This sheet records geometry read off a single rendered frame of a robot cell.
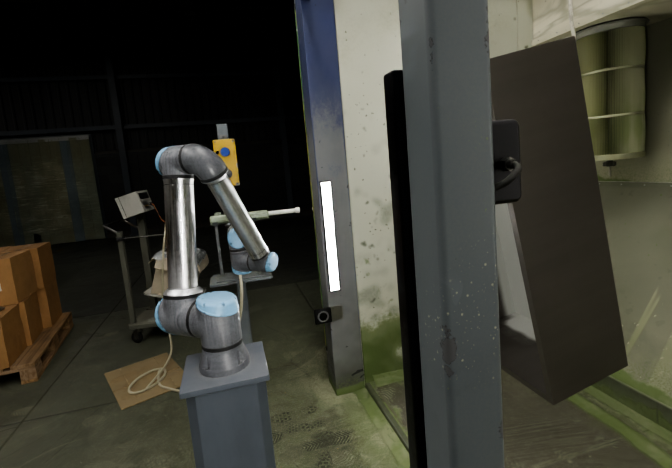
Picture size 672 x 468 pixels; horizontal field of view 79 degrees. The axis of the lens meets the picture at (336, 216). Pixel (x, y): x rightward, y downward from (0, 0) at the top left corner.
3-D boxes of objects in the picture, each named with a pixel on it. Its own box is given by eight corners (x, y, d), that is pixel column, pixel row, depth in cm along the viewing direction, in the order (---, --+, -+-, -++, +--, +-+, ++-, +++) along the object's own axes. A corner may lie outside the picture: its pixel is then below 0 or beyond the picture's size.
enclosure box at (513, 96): (515, 312, 208) (464, 76, 186) (628, 365, 151) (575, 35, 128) (457, 338, 200) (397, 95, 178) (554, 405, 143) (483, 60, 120)
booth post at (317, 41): (329, 381, 257) (293, 1, 228) (356, 375, 262) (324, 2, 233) (336, 396, 240) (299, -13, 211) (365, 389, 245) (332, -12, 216)
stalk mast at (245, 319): (258, 390, 254) (227, 124, 233) (259, 395, 249) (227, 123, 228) (248, 392, 253) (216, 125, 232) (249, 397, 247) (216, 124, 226)
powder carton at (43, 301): (26, 320, 385) (19, 283, 381) (62, 313, 396) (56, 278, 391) (12, 334, 350) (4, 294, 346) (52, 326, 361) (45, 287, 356)
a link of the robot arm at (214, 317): (224, 351, 144) (218, 303, 142) (188, 346, 151) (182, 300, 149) (250, 333, 158) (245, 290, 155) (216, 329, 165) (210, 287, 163)
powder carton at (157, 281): (161, 277, 386) (168, 237, 382) (206, 285, 391) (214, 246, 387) (139, 294, 333) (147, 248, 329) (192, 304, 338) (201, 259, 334)
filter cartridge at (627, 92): (654, 171, 237) (654, 22, 225) (642, 178, 211) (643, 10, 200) (583, 174, 262) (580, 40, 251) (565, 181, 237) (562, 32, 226)
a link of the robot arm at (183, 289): (186, 343, 150) (177, 140, 149) (152, 338, 158) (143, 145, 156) (214, 331, 164) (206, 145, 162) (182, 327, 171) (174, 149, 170)
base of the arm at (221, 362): (197, 382, 144) (194, 355, 142) (200, 358, 162) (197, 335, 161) (252, 370, 149) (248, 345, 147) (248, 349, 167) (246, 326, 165)
